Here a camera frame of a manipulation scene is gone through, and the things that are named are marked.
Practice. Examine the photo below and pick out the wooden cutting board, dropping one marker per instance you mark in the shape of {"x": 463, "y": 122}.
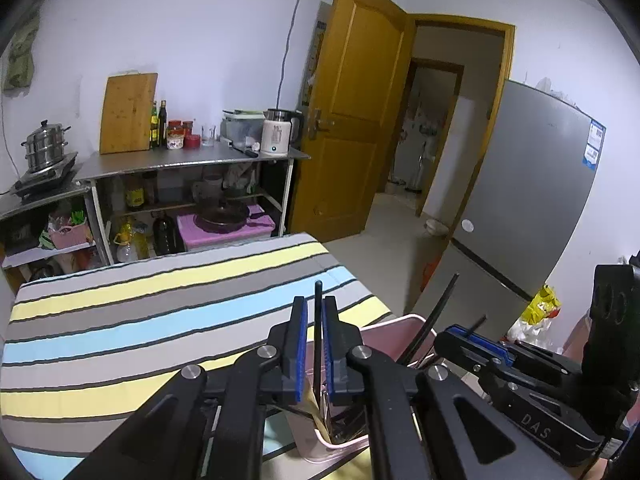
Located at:
{"x": 127, "y": 115}

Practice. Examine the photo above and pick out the yellow wooden door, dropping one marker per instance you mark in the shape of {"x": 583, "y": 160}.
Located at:
{"x": 350, "y": 110}

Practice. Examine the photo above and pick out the striped blanket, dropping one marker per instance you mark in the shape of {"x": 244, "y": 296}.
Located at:
{"x": 125, "y": 320}

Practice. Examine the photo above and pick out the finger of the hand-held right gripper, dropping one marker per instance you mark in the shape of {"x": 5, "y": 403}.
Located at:
{"x": 530, "y": 410}
{"x": 480, "y": 337}

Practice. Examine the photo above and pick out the yellow label bottle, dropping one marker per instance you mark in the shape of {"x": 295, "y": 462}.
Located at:
{"x": 134, "y": 195}

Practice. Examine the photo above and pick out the kitchen knife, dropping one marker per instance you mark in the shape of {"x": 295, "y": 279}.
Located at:
{"x": 242, "y": 149}

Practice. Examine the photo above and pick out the pink plastic basket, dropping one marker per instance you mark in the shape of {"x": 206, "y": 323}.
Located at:
{"x": 70, "y": 237}

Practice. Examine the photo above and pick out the clear plastic container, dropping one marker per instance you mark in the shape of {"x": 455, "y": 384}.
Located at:
{"x": 242, "y": 127}

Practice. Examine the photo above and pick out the dark glass jug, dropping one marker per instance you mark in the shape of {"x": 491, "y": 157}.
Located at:
{"x": 164, "y": 235}

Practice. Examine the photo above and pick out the wall calendar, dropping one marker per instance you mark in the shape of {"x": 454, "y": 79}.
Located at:
{"x": 316, "y": 50}

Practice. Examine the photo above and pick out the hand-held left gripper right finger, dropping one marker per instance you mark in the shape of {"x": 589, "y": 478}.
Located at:
{"x": 327, "y": 350}

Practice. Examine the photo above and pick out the white electric kettle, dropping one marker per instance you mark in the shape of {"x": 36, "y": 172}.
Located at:
{"x": 277, "y": 135}

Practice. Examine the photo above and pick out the yellow oil jug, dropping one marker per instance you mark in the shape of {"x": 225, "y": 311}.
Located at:
{"x": 132, "y": 242}

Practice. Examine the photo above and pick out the yellow door frame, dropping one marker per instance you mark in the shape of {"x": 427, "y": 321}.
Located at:
{"x": 507, "y": 50}

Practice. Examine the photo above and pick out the white plastic bag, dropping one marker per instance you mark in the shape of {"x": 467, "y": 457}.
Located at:
{"x": 527, "y": 332}

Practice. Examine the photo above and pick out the wooden chopstick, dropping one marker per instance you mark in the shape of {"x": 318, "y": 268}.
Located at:
{"x": 317, "y": 420}

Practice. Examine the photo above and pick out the yellow plastic bag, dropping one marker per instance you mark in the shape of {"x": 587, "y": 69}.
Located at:
{"x": 542, "y": 305}

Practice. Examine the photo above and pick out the grey refrigerator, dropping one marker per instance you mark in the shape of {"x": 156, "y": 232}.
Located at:
{"x": 525, "y": 200}

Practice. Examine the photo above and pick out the black induction cooker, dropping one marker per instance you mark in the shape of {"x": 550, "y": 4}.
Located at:
{"x": 45, "y": 180}

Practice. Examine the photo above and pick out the long steel shelf table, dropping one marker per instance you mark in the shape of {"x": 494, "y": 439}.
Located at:
{"x": 175, "y": 160}

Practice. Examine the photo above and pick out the steel steamer pot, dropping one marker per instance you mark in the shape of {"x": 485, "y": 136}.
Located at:
{"x": 45, "y": 147}

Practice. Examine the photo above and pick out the low steel shelf table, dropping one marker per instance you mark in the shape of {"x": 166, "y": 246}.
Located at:
{"x": 50, "y": 197}

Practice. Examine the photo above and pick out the red lidded jar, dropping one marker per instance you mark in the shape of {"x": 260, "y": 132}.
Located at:
{"x": 174, "y": 125}

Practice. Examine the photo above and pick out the drinking glass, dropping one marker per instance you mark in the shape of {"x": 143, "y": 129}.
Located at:
{"x": 208, "y": 136}

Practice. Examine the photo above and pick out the purple storage box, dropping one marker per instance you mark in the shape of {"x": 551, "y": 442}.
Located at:
{"x": 200, "y": 237}

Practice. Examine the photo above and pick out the metal chopstick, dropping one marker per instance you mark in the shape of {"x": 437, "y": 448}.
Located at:
{"x": 326, "y": 410}

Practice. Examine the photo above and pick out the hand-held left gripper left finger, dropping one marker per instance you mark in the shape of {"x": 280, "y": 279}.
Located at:
{"x": 300, "y": 350}

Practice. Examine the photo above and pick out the pink utensil holder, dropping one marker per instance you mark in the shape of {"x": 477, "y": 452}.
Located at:
{"x": 390, "y": 337}

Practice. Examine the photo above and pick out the black frying pan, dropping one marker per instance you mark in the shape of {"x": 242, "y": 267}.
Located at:
{"x": 220, "y": 217}

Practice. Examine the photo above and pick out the dark oil bottle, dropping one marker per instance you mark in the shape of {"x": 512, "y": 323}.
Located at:
{"x": 154, "y": 130}
{"x": 163, "y": 127}

